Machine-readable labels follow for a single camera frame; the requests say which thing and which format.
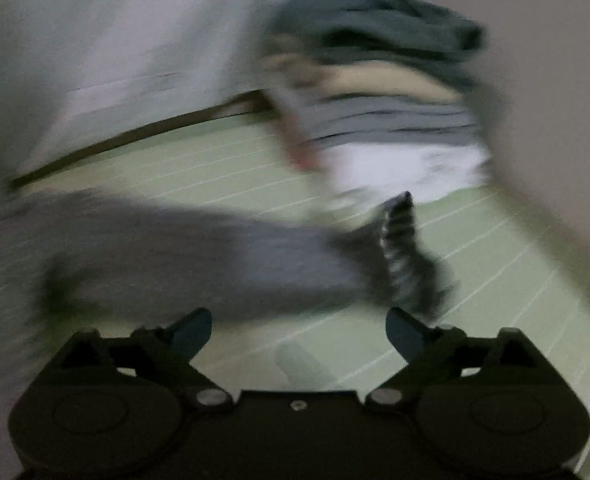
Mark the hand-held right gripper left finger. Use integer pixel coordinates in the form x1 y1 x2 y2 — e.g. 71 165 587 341
55 307 233 411

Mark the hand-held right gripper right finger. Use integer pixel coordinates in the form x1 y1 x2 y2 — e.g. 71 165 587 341
365 307 551 411

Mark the blue checked shirt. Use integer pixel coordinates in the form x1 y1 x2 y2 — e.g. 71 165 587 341
0 187 460 328

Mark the green grid mat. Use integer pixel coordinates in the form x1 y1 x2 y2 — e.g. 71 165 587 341
10 110 590 461

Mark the white folded garment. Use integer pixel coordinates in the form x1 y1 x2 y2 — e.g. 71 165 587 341
324 141 492 207

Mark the grey striped folded garment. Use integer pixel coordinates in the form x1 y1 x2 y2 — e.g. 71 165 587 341
275 89 482 150

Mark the beige folded garment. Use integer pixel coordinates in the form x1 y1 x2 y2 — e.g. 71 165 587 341
264 55 468 106

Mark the carrot print pale sheet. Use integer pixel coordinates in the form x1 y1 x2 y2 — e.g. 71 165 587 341
0 0 391 186

